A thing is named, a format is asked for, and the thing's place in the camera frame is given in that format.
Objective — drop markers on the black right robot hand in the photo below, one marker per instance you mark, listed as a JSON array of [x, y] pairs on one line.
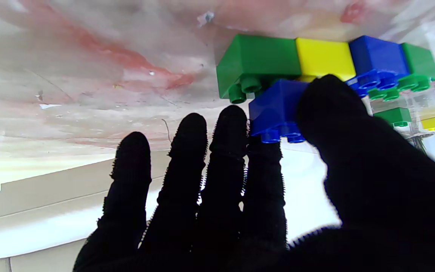
[[372, 196]]

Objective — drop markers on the green toy brick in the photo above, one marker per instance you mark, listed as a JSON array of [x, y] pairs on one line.
[[395, 115], [259, 60], [419, 62]]

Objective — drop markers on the blue toy brick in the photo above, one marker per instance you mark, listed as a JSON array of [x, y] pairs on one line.
[[378, 58], [274, 109]]

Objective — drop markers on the white paper scrap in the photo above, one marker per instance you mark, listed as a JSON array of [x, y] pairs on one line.
[[205, 17]]

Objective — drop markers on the beige sofa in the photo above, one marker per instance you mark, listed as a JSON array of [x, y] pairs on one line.
[[51, 196]]

